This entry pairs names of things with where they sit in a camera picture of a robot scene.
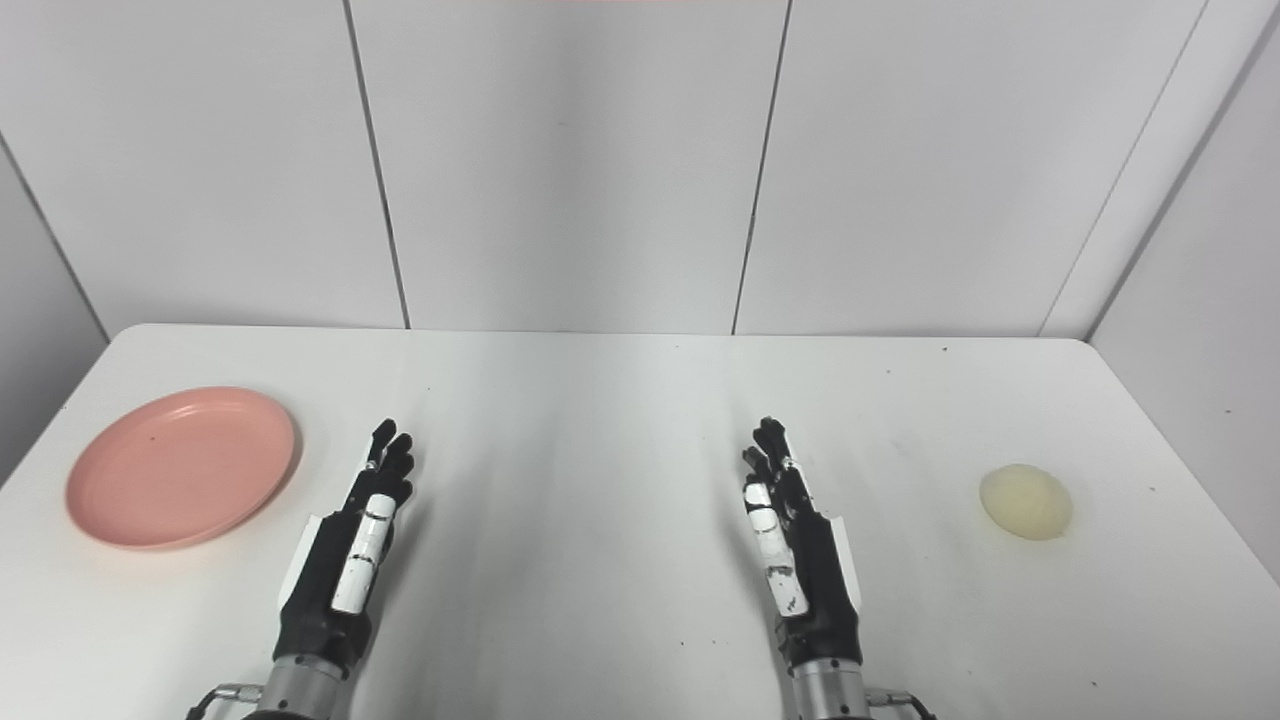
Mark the pink round plate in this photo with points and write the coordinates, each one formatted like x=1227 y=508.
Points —
x=180 y=468

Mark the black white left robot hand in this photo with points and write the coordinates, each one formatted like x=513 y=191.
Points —
x=325 y=590

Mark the pale yellow steamed bun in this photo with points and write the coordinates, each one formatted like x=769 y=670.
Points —
x=1025 y=502

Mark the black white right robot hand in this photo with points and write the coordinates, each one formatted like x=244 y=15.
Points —
x=820 y=590

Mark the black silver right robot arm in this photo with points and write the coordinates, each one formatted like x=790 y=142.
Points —
x=828 y=692

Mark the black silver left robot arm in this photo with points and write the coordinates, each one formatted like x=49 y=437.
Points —
x=300 y=690

